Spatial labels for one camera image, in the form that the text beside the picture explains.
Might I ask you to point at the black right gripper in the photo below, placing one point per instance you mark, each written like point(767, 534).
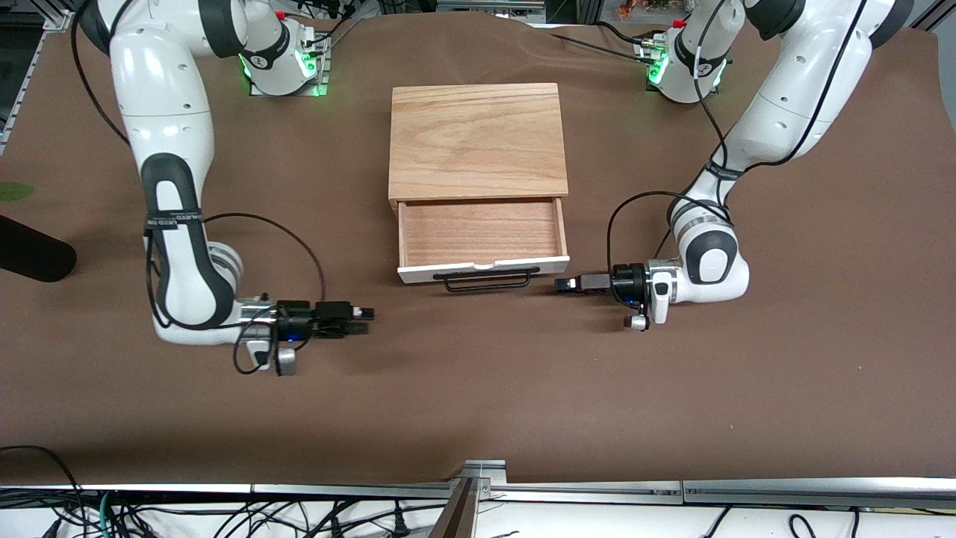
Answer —
point(302, 323)

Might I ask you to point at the aluminium corner bracket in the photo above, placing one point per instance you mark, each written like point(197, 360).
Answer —
point(485, 472)

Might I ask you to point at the aluminium side rail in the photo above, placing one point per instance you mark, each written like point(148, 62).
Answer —
point(31, 63)

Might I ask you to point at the aluminium background rail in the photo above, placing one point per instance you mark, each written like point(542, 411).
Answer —
point(493, 6)

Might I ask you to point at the aluminium post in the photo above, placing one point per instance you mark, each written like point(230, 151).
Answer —
point(457, 515)

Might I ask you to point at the aluminium table edge rail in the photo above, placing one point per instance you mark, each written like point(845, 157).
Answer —
point(582, 493)
point(149, 489)
point(821, 493)
point(358, 491)

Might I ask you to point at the black cylinder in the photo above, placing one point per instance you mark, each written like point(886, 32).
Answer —
point(30, 254)

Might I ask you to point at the light wooden drawer cabinet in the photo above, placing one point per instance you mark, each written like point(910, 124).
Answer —
point(478, 142)

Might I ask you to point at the brown table cloth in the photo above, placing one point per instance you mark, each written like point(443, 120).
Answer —
point(478, 388)

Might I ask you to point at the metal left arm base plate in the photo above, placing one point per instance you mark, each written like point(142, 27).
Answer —
point(648, 48)

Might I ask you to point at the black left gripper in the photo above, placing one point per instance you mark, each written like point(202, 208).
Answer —
point(624, 282)

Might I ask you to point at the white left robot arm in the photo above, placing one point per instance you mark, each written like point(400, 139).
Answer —
point(792, 112)

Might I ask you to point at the green leaf-shaped item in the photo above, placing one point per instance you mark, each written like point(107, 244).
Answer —
point(15, 191)

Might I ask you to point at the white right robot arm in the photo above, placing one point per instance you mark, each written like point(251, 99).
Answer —
point(160, 90)

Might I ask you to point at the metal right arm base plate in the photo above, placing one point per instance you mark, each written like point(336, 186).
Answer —
point(324, 60)

